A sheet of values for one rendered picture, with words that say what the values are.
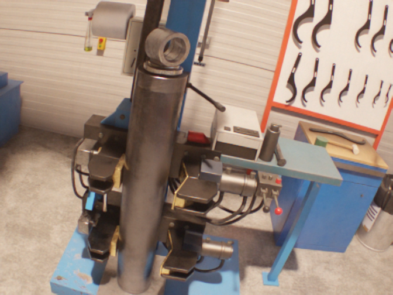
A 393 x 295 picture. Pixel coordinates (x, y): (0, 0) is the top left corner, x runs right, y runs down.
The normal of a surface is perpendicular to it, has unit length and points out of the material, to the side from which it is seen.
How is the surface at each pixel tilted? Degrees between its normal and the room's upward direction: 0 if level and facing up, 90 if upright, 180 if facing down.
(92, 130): 90
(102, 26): 101
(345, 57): 90
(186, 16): 90
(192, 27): 90
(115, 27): 108
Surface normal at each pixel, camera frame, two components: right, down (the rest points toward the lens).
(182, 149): -0.05, 0.44
